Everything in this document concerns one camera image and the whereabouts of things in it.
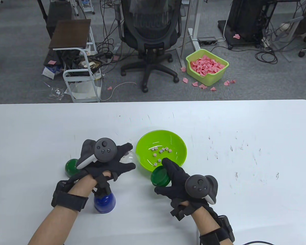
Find dark grey motion controller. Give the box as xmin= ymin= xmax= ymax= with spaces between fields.
xmin=185 ymin=175 xmax=218 ymax=204
xmin=76 ymin=138 xmax=117 ymax=169

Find lime green plastic bowl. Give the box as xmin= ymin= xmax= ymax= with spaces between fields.
xmin=136 ymin=130 xmax=187 ymax=172

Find person's left hand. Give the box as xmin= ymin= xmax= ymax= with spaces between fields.
xmin=66 ymin=143 xmax=136 ymax=195

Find blue dice cup cover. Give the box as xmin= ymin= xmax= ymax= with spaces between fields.
xmin=94 ymin=191 xmax=116 ymax=214

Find light green plastic bin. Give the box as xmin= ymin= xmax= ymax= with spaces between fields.
xmin=186 ymin=49 xmax=229 ymax=86

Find green dice cup cover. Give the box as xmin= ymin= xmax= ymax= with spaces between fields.
xmin=65 ymin=159 xmax=82 ymax=178

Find white cardboard box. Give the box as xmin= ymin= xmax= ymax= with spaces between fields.
xmin=42 ymin=67 xmax=55 ymax=79

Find group of white dice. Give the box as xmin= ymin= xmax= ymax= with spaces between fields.
xmin=151 ymin=146 xmax=173 ymax=166

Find white metal cart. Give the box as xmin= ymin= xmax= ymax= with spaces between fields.
xmin=63 ymin=48 xmax=103 ymax=103

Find clear plastic wrapper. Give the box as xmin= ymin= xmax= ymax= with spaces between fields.
xmin=48 ymin=87 xmax=65 ymax=100

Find white desk leg frame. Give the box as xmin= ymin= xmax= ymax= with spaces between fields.
xmin=177 ymin=0 xmax=201 ymax=68

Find pile of pink scraps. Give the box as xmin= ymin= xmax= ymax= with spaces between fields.
xmin=190 ymin=56 xmax=225 ymax=76

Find person's left forearm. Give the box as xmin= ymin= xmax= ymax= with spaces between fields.
xmin=28 ymin=172 xmax=111 ymax=245

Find person's right hand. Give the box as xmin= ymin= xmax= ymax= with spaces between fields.
xmin=154 ymin=158 xmax=218 ymax=221

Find black mesh office chair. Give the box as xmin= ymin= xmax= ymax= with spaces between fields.
xmin=116 ymin=0 xmax=186 ymax=93

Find grey power box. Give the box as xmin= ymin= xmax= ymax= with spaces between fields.
xmin=198 ymin=37 xmax=218 ymax=46

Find green dice cup base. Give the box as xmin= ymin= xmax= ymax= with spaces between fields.
xmin=150 ymin=165 xmax=172 ymax=187

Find black cable tangle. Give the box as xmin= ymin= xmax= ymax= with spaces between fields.
xmin=96 ymin=42 xmax=121 ymax=62

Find brown top side table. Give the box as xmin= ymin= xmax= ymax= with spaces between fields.
xmin=48 ymin=19 xmax=97 ymax=55

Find scattered pink floor scraps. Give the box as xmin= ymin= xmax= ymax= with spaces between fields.
xmin=181 ymin=67 xmax=236 ymax=91

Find black wrist camera strap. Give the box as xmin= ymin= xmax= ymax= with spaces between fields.
xmin=51 ymin=181 xmax=89 ymax=212
xmin=199 ymin=215 xmax=235 ymax=245

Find coiled black cable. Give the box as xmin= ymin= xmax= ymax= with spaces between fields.
xmin=255 ymin=50 xmax=278 ymax=64

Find person's right forearm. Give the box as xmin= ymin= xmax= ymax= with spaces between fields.
xmin=191 ymin=207 xmax=232 ymax=245

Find black wheeled platform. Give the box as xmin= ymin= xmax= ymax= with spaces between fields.
xmin=217 ymin=20 xmax=263 ymax=50

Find dark side table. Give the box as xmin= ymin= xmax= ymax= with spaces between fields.
xmin=37 ymin=0 xmax=73 ymax=39

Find clear plastic dome cover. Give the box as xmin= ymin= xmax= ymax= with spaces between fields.
xmin=120 ymin=151 xmax=136 ymax=165

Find black computer tower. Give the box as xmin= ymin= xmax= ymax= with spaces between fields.
xmin=227 ymin=0 xmax=265 ymax=43

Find white floor cable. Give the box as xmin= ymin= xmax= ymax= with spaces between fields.
xmin=101 ymin=82 xmax=137 ymax=101

